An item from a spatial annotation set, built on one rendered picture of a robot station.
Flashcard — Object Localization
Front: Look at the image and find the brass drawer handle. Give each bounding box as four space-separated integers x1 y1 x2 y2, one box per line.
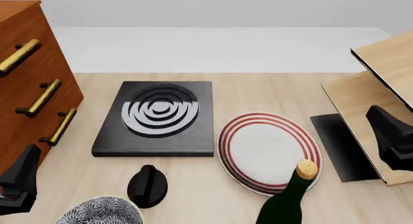
15 78 63 119
0 38 43 78
38 108 78 147

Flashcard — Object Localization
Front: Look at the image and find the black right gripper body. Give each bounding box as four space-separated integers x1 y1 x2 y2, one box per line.
378 145 413 172

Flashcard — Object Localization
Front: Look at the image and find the round black stove knob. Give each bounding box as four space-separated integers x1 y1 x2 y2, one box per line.
126 164 169 209

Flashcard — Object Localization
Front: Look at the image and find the wooden cabinet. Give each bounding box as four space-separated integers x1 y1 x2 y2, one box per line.
0 0 85 176

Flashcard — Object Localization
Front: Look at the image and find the flat black stove plate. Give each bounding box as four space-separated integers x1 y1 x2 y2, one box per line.
92 81 215 158

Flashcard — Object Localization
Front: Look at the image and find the dark green corked wine bottle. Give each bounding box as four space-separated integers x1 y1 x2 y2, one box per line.
255 159 319 224

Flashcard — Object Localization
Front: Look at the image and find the white plate with red rings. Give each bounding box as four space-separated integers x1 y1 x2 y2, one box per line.
216 112 324 198

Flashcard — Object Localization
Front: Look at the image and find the pale wooden wine rack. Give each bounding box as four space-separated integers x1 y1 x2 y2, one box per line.
309 30 413 187

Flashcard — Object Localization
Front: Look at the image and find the black white patterned bowl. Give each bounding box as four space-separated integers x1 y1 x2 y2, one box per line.
54 195 145 224

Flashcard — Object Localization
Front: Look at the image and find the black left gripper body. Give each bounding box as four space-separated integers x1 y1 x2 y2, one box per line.
0 181 37 214

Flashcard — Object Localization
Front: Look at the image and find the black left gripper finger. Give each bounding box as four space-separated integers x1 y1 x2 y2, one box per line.
0 143 43 187

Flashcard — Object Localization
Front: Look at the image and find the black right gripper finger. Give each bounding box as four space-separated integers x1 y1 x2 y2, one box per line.
365 104 413 155

